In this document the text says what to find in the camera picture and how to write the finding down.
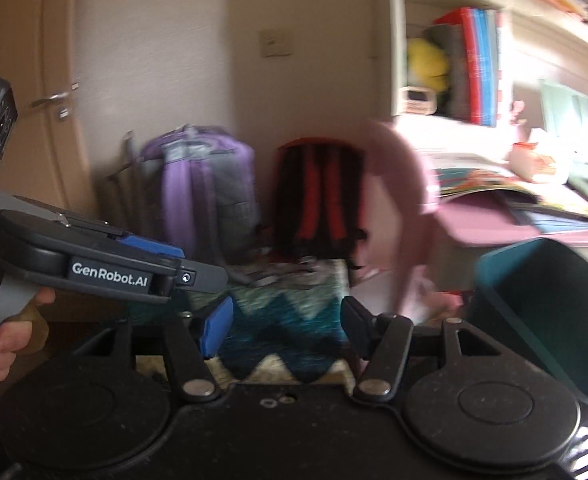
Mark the blue bin with deer print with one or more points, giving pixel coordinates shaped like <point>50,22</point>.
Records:
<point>549,320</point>

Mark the beige light switch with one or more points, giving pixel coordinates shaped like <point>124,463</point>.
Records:
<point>276,42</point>

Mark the blue white zigzag quilt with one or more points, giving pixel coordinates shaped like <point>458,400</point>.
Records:
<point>284,320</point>

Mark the yellow plush toy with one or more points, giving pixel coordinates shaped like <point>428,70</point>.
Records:
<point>426,62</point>

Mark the pink desk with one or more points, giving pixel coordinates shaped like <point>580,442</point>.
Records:
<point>404,170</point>

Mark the colourful open book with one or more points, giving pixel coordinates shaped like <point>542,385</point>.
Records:
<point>474,180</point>

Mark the purple grey backpack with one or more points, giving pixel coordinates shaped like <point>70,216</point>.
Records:
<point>199,185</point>

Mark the small pink white toy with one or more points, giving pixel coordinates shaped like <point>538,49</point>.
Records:
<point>416,100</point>

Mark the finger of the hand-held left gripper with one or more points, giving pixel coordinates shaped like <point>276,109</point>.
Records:
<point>149,248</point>
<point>204,276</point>

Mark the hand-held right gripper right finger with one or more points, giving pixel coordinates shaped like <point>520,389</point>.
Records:
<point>356,327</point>

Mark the pink plastic bag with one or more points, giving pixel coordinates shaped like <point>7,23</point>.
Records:
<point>539,160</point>

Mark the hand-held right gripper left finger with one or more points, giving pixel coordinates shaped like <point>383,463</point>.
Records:
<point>216,330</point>

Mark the cream door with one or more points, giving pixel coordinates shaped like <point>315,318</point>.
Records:
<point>34,35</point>

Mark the white bookshelf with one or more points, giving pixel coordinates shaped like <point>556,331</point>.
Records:
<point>399,35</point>

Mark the red black backpack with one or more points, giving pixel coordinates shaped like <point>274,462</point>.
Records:
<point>319,195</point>

